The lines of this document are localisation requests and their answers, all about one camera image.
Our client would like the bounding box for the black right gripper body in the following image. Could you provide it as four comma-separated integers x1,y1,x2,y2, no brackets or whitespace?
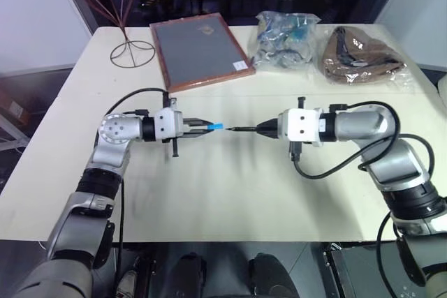
275,97,307,163

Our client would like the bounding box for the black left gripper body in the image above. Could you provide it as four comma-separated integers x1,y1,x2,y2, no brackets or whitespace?
168,97,192,159

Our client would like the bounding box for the wood framed grey board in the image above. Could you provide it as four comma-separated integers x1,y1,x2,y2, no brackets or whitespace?
149,13,257,94

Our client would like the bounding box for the plastic bag with blue items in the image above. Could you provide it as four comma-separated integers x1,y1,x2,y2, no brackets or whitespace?
248,10,321,70

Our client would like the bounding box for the plastic bag with brown cloth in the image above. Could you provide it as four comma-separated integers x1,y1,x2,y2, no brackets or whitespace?
316,25,416,94

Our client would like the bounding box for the dark rounded shape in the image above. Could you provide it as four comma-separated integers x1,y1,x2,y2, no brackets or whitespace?
247,252,298,298

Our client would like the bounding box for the red and white tool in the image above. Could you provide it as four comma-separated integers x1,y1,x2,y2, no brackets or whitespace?
117,255,141,298

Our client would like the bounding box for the brown cardboard box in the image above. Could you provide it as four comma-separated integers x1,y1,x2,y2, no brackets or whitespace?
0,88,31,125

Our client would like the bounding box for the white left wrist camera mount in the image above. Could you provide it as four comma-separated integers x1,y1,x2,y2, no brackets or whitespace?
154,107,184,143

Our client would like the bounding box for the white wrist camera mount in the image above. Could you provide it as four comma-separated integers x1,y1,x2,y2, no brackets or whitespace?
278,107,324,148
154,107,184,143

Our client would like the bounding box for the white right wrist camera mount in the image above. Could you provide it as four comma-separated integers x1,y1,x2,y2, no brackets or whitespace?
278,107,324,148

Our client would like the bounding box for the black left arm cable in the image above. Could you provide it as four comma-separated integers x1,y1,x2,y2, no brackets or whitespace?
103,87,171,298

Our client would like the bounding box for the copper wire stand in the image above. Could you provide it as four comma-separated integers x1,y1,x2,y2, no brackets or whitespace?
69,0,156,68

